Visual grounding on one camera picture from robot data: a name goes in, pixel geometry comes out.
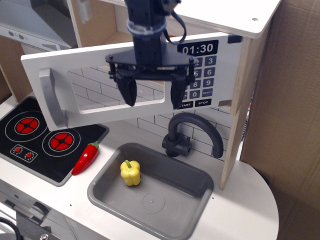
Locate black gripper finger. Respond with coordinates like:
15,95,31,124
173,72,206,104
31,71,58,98
170,73,187,110
116,73,137,107

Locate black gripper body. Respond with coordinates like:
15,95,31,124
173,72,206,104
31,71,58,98
105,21,197,84

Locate white toy microwave door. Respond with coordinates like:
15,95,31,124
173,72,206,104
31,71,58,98
21,32,243,130

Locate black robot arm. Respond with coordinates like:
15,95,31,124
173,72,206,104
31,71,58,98
105,0,198,109

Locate white wooden microwave cabinet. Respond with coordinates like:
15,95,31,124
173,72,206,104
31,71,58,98
67,0,280,189

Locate dark grey toy faucet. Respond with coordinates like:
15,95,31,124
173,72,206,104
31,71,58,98
161,112,225,159

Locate red toy chili pepper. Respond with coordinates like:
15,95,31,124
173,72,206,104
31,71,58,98
71,141,99,176

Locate yellow toy bell pepper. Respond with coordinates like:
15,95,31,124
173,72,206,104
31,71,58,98
120,159,141,186

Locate grey toy sink basin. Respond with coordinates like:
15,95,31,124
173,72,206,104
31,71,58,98
87,143,214,240

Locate grey range hood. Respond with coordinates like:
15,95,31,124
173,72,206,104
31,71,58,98
0,0,78,52

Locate black toy stovetop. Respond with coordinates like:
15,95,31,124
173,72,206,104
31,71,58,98
0,97,109,187

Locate brown cardboard box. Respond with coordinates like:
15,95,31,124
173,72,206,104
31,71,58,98
240,0,320,240

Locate grey oven knob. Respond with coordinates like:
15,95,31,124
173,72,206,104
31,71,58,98
28,201,50,221

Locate black metal base plate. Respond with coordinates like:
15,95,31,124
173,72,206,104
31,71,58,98
16,211,60,240

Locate black cable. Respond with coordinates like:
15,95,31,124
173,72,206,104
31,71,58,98
0,216,25,240

